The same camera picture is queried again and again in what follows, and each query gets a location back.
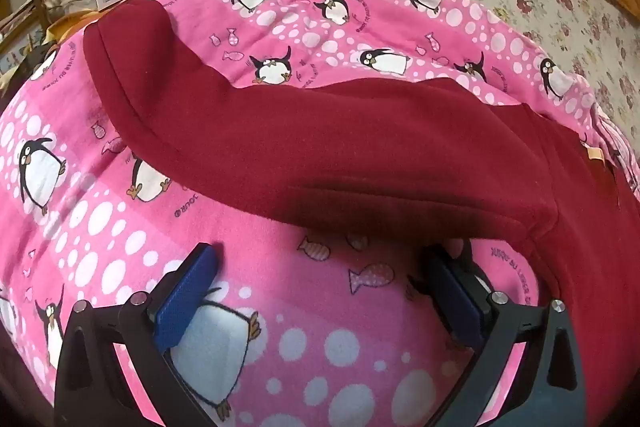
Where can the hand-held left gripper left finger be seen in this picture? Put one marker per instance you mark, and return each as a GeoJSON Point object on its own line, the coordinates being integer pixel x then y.
{"type": "Point", "coordinates": [186, 294]}

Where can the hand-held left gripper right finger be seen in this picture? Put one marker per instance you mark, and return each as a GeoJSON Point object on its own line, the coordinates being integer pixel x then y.
{"type": "Point", "coordinates": [452, 294]}

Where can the pink penguin print blanket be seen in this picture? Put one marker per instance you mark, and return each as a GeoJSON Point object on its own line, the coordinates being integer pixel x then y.
{"type": "Point", "coordinates": [150, 207]}

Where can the dark red sweatshirt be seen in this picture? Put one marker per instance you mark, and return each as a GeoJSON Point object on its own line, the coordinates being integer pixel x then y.
{"type": "Point", "coordinates": [350, 147]}

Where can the yellow cloth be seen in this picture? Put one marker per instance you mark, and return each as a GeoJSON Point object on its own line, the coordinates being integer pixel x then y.
{"type": "Point", "coordinates": [75, 24]}

